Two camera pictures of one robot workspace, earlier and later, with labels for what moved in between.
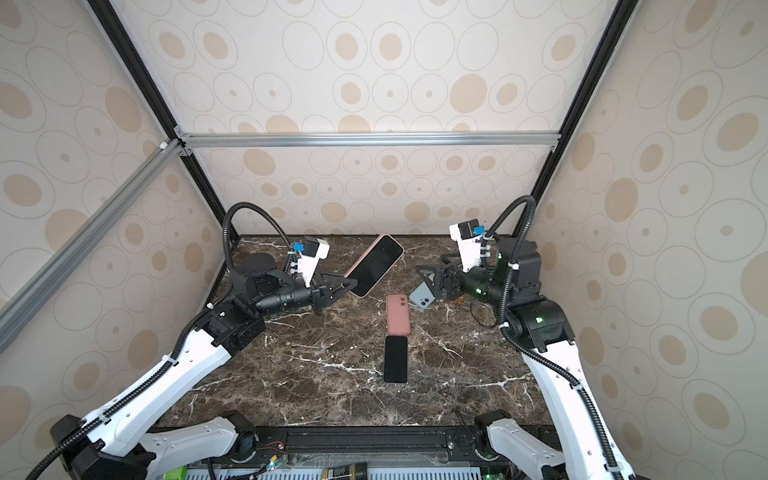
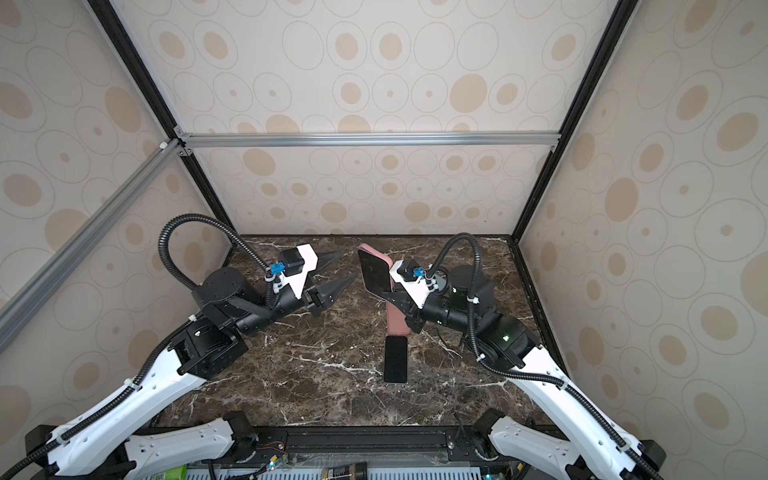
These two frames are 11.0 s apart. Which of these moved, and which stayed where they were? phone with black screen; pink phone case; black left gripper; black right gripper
Moved: black right gripper
Stayed: black left gripper; phone with black screen; pink phone case
